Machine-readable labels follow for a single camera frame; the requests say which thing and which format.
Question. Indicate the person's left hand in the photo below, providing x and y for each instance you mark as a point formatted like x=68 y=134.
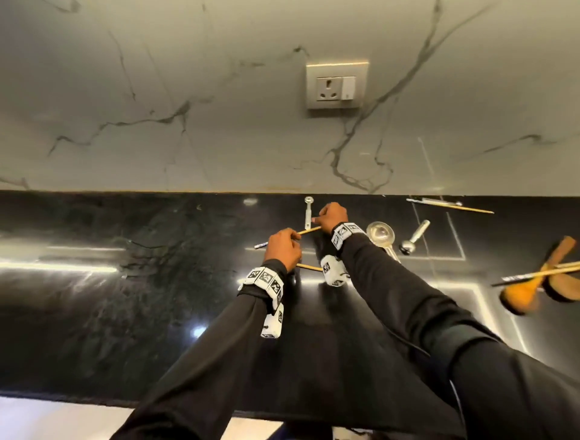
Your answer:
x=283 y=249

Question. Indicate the person's right hand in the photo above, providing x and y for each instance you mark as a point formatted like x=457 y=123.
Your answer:
x=331 y=217

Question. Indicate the small steel measuring spoon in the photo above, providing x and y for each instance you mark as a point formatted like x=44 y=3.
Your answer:
x=308 y=215

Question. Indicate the large steel ladle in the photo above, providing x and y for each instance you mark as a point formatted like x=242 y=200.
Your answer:
x=380 y=235

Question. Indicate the small steel round scoop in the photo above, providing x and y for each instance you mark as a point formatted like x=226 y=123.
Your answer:
x=407 y=247

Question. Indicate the small metal spoon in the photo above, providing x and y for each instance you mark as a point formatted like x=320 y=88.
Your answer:
x=439 y=201

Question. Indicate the orange wooden spatula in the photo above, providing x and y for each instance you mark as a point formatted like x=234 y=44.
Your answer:
x=521 y=297

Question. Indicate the brown wooden spatula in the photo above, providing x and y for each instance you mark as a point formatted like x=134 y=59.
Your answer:
x=564 y=288

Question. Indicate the person's left forearm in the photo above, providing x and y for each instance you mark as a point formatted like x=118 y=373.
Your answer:
x=213 y=362

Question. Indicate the person's right forearm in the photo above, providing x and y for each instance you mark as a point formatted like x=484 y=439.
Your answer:
x=453 y=340

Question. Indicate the person's black clothed torso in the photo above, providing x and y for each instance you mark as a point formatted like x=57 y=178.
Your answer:
x=299 y=433

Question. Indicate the white marker right wristband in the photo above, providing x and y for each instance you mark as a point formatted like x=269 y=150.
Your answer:
x=346 y=233

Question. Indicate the white marker wristband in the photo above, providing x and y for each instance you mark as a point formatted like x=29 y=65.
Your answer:
x=346 y=233
x=265 y=281

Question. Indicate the white marker left wristband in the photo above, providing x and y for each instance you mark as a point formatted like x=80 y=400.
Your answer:
x=265 y=281

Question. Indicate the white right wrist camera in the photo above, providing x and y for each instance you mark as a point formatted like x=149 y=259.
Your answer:
x=333 y=269

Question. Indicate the white wall socket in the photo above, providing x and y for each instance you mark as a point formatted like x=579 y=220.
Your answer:
x=335 y=86

